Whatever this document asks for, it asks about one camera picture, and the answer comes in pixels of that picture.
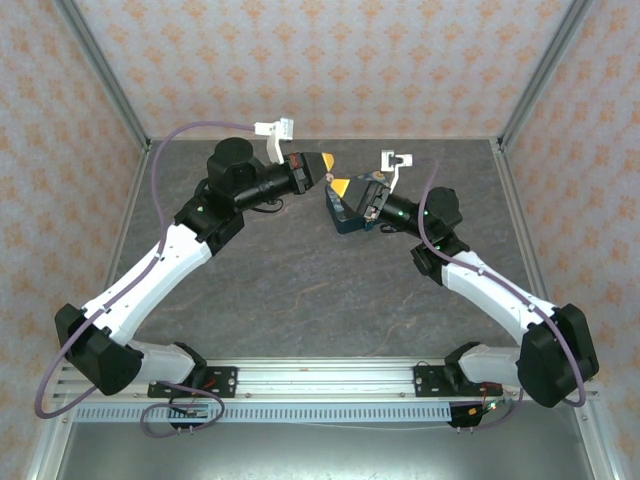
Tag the dark teal box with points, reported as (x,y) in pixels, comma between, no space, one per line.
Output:
(345,220)

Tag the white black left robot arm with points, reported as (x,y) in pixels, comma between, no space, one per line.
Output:
(150,270)

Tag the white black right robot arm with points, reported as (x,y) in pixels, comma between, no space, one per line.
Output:
(492,286)

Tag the small circuit board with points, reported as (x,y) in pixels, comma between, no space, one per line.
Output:
(196,412)
(487,407)

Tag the aluminium table edge rail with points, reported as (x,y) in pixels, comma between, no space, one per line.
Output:
(120,240)
(525,235)

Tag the aluminium frame post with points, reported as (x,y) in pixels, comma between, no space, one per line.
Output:
(102,70)
(545,70)

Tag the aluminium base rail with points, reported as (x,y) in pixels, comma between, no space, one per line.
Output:
(320,380)

